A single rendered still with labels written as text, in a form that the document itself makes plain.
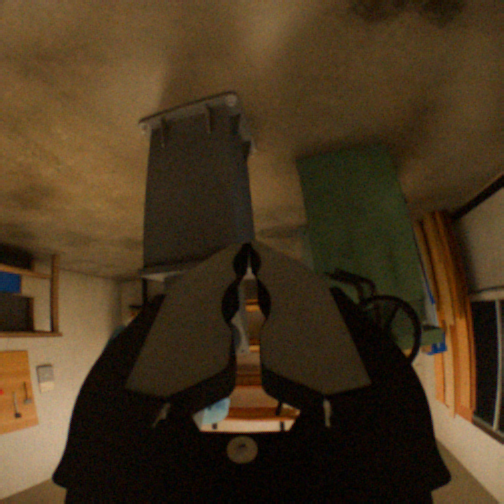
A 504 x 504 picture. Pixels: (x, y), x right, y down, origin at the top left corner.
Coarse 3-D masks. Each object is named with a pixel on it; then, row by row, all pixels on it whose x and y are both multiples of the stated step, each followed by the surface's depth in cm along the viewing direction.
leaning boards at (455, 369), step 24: (432, 216) 200; (432, 240) 195; (432, 264) 213; (456, 264) 185; (432, 288) 207; (456, 288) 179; (456, 312) 174; (456, 336) 191; (456, 360) 189; (456, 384) 184; (456, 408) 180
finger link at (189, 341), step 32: (224, 256) 11; (192, 288) 9; (224, 288) 9; (160, 320) 8; (192, 320) 8; (224, 320) 8; (160, 352) 7; (192, 352) 7; (224, 352) 7; (128, 384) 6; (160, 384) 6; (192, 384) 6; (224, 384) 7; (192, 416) 7
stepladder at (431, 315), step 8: (416, 240) 162; (416, 248) 164; (424, 264) 158; (424, 272) 158; (424, 280) 155; (424, 288) 154; (424, 296) 156; (432, 296) 152; (432, 304) 151; (432, 312) 149; (432, 320) 148; (432, 344) 146; (440, 344) 144; (432, 352) 146; (440, 352) 144
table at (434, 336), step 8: (424, 328) 91; (432, 328) 85; (440, 328) 82; (400, 336) 88; (408, 336) 86; (424, 336) 84; (432, 336) 82; (440, 336) 81; (400, 344) 87; (408, 344) 86; (424, 344) 83
